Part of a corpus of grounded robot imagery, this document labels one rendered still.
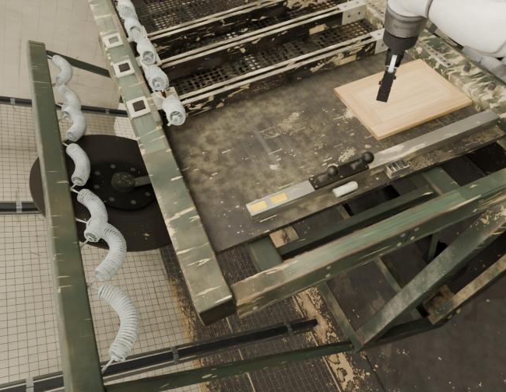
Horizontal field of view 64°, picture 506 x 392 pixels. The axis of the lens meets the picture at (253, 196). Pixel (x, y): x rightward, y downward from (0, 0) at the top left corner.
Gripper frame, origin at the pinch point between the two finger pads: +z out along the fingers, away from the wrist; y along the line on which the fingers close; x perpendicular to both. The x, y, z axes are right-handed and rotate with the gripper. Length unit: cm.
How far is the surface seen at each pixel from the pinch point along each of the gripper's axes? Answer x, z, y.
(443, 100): 22, 40, -38
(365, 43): -12, 40, -61
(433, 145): 20.9, 34.5, -13.2
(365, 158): 0.2, 20.1, 8.4
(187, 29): -94, 44, -54
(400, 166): 12.0, 34.7, -1.5
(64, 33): -456, 300, -268
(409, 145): 13.0, 33.5, -9.8
